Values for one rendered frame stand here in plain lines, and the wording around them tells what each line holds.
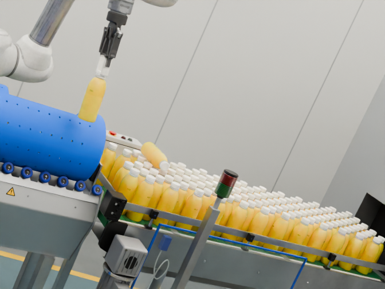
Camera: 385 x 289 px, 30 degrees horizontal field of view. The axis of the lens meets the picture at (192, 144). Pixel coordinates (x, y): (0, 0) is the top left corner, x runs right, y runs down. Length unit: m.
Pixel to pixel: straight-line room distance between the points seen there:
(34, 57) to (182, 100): 2.62
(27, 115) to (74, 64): 2.88
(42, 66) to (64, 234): 0.84
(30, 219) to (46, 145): 0.32
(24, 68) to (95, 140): 0.68
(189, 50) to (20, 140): 3.17
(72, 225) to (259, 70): 3.29
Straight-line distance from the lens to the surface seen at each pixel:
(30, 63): 3.34
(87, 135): 2.79
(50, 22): 3.30
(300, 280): 3.47
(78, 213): 2.90
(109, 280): 2.86
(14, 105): 2.70
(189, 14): 5.65
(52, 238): 2.96
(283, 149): 6.19
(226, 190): 2.80
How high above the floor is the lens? 1.85
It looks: 11 degrees down
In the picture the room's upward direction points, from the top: 24 degrees clockwise
